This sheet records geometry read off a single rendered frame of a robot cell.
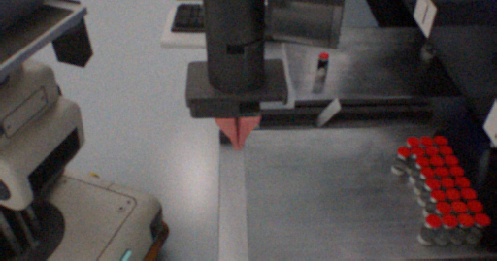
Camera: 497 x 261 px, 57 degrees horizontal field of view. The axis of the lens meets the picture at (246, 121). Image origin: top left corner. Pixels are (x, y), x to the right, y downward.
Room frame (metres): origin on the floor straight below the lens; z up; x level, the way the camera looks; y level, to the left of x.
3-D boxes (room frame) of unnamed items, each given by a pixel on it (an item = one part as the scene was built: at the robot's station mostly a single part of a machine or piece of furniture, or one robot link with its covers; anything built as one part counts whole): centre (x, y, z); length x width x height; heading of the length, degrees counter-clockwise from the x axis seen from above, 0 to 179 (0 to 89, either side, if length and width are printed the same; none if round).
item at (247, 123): (0.38, 0.02, 1.12); 0.07 x 0.07 x 0.09; 2
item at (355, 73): (0.81, -0.25, 0.90); 0.34 x 0.26 x 0.04; 92
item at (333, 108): (0.63, -0.09, 0.91); 0.14 x 0.03 x 0.06; 92
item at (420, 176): (0.47, -0.28, 0.90); 0.18 x 0.02 x 0.05; 3
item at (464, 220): (0.47, -0.30, 0.90); 0.18 x 0.02 x 0.05; 3
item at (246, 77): (0.39, 0.01, 1.19); 0.10 x 0.07 x 0.07; 92
